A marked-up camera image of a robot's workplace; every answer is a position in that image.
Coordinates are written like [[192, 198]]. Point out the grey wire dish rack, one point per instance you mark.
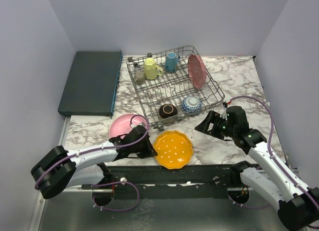
[[172, 88]]

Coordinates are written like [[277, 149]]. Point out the red patterned bowl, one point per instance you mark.
[[191, 105]]

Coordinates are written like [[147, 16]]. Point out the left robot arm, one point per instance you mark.
[[59, 168]]

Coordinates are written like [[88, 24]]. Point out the pink polka dot plate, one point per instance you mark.
[[196, 71]]

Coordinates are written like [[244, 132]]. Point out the dark grey network switch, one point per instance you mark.
[[91, 86]]

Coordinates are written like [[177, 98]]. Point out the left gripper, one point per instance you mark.
[[149, 151]]

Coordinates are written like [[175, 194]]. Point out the brown beige bowl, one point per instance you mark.
[[167, 111]]

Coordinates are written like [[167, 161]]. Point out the blue floral mug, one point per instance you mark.
[[171, 62]]

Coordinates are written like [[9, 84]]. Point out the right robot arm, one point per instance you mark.
[[296, 204]]

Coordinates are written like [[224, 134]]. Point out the small grey cup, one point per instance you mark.
[[139, 78]]

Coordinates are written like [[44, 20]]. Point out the yellow-green faceted mug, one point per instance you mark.
[[151, 69]]

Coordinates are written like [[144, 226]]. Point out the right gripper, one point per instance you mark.
[[212, 117]]

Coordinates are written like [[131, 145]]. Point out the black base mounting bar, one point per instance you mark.
[[157, 182]]

